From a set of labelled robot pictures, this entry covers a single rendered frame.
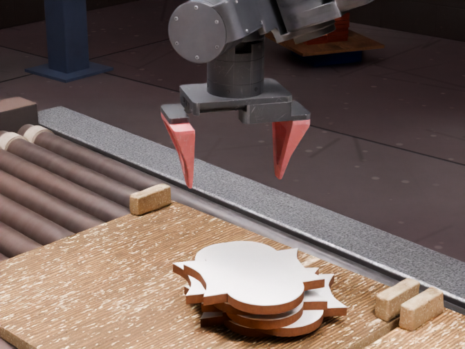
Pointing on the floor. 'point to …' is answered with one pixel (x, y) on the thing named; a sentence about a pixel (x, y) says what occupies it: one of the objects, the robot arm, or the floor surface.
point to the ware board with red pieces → (331, 46)
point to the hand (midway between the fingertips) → (234, 174)
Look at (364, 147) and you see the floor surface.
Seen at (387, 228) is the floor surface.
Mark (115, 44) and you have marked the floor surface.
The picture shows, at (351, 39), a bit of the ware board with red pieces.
